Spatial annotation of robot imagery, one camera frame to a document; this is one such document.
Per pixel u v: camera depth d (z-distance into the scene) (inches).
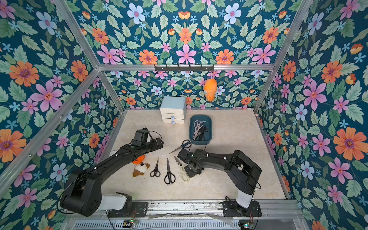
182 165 34.8
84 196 16.6
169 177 33.1
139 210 28.8
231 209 29.4
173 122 42.5
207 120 42.4
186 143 38.9
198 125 42.4
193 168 29.1
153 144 31.3
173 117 41.1
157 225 27.7
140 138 27.1
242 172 17.8
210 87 37.9
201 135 40.4
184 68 36.7
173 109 40.1
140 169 33.6
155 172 33.9
